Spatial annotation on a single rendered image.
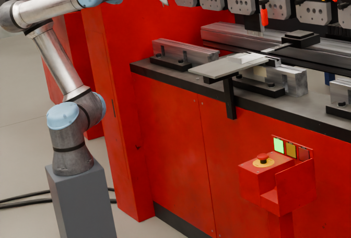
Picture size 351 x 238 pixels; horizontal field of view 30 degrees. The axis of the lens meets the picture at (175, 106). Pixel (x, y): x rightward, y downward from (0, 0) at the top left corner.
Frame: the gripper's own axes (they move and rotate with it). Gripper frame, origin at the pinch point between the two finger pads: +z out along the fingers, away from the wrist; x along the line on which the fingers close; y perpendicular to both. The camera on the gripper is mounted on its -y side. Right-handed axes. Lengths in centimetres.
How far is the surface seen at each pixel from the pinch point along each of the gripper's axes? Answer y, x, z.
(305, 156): 47, 5, 47
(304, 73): 60, -29, 20
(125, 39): 100, -19, -84
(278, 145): 53, 4, 35
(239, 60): 59, -20, -4
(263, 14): 41, -31, 1
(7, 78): 371, -26, -378
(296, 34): 72, -50, -1
